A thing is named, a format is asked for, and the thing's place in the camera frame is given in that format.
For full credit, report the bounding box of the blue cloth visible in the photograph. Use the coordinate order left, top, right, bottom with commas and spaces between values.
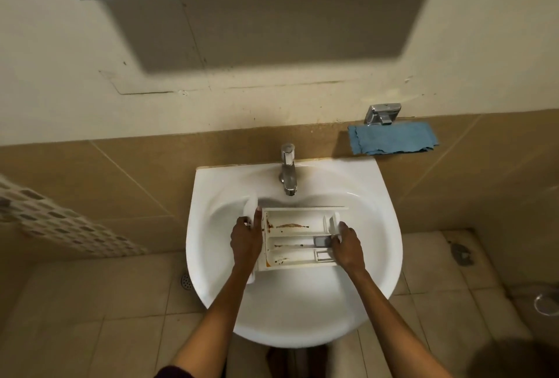
347, 121, 440, 157

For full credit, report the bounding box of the white ceramic sink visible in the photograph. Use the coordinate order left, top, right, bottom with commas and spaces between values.
185, 157, 404, 349

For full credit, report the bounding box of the chrome wall holder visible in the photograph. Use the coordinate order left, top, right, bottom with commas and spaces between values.
364, 103, 402, 126

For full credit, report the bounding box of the round translucent container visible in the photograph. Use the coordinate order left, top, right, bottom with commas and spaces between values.
533, 291, 559, 317

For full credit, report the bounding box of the chrome sink faucet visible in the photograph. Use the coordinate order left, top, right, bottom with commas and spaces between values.
278, 143, 299, 197

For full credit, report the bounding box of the person's right hand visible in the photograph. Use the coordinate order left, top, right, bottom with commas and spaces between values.
330, 221, 367, 276

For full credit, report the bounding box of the person's right forearm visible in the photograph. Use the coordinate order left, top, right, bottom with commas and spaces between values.
349, 269, 453, 378

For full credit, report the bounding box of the person's left hand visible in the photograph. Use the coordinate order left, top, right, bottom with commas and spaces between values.
230, 209, 264, 271

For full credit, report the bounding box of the person's left forearm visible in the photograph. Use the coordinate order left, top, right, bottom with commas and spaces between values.
172, 264, 254, 378

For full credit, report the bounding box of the person's dark patterned left sleeve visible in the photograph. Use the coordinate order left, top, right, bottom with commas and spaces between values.
153, 364, 195, 378

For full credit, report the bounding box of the white detergent drawer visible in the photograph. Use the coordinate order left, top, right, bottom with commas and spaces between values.
242, 193, 350, 285

